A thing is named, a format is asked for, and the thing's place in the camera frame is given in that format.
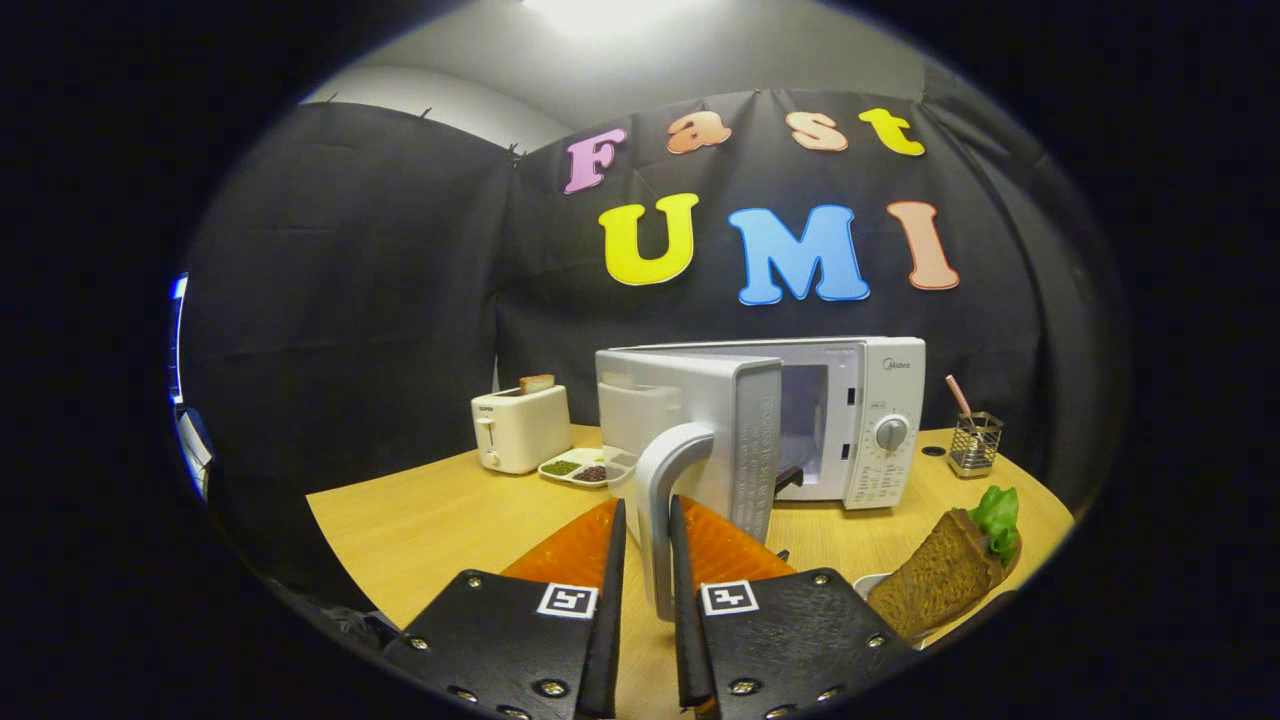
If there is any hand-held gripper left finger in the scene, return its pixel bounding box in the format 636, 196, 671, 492
380, 497, 628, 720

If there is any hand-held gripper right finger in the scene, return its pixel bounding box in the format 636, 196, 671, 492
668, 494, 926, 720

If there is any white microwave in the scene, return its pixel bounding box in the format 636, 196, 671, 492
595, 336, 927, 623

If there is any brown bread lettuce sandwich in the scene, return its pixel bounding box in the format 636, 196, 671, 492
866, 486, 1023, 641

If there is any white divided bean dish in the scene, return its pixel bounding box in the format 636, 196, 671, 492
538, 446, 641, 491

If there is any white rectangular plate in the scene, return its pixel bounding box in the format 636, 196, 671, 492
852, 572, 941, 651

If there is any white toaster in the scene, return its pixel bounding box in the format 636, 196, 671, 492
471, 384, 573, 475

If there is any metal mesh utensil holder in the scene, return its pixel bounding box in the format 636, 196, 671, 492
947, 411, 1005, 479

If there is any black backdrop cloth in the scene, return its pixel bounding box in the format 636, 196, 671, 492
180, 88, 1131, 611

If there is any ceiling light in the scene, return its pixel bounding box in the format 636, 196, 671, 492
520, 0, 691, 36

